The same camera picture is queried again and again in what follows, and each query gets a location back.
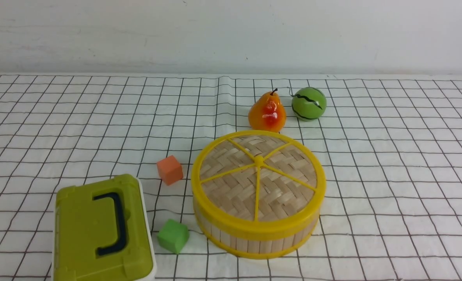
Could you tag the yellow woven bamboo steamer lid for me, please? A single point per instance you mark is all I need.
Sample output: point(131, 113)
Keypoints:
point(257, 185)

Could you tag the yellow bamboo steamer basket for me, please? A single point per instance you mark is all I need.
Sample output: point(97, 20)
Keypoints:
point(253, 248)

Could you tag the orange yellow toy pear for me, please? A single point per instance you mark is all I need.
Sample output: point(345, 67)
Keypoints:
point(268, 113)

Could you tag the orange foam cube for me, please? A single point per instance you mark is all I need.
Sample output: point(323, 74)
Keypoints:
point(169, 170)

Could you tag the green toy watermelon ball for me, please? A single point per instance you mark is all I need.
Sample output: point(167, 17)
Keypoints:
point(309, 103)

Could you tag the green foam cube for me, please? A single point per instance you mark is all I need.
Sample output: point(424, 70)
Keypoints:
point(173, 236)

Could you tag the green lidded storage box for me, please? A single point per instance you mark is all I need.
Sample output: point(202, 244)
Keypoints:
point(101, 233)

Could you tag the white black grid tablecloth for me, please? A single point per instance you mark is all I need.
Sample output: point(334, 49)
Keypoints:
point(390, 146)

